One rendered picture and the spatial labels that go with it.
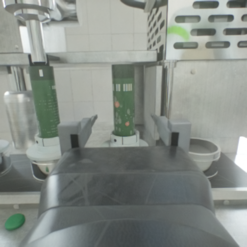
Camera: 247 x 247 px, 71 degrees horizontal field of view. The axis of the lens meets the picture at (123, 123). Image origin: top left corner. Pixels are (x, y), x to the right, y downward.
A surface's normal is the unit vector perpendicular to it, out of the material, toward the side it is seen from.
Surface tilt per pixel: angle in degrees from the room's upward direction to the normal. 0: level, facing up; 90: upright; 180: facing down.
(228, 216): 0
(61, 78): 90
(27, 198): 45
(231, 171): 0
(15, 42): 90
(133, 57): 90
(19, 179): 0
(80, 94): 90
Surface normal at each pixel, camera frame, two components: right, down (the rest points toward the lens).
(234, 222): -0.02, -0.96
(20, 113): 0.34, 0.26
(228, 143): 0.00, 0.29
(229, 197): -0.01, -0.47
